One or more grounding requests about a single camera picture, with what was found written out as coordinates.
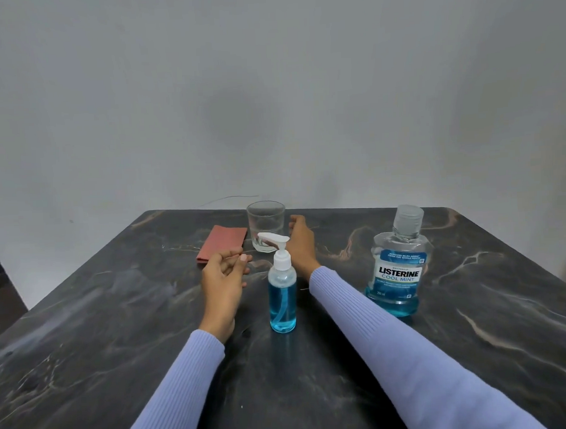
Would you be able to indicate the person's right fingers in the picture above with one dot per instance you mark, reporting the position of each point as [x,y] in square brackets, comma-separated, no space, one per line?
[296,224]

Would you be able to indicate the folded red cloth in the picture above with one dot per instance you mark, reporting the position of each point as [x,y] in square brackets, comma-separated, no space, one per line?
[221,243]

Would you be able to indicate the blue liquid pump bottle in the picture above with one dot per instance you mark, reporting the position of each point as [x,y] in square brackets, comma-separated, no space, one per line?
[282,296]

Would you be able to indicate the person's left forearm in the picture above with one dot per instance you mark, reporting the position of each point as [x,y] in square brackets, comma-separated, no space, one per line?
[178,394]

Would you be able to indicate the blue mouthwash bottle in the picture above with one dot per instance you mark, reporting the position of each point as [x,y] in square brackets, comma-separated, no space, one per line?
[398,272]

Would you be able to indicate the person's left fingers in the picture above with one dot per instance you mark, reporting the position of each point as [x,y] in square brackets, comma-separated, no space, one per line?
[232,262]

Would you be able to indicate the person's right forearm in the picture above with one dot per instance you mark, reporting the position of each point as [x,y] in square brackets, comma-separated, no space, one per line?
[401,352]

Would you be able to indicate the person's right hand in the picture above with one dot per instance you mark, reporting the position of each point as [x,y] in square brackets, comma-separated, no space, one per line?
[303,248]

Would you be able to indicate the person's left hand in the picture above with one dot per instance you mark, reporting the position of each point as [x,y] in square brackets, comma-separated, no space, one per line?
[218,294]

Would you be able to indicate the clear drinking glass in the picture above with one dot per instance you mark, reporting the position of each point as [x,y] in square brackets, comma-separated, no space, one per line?
[266,222]

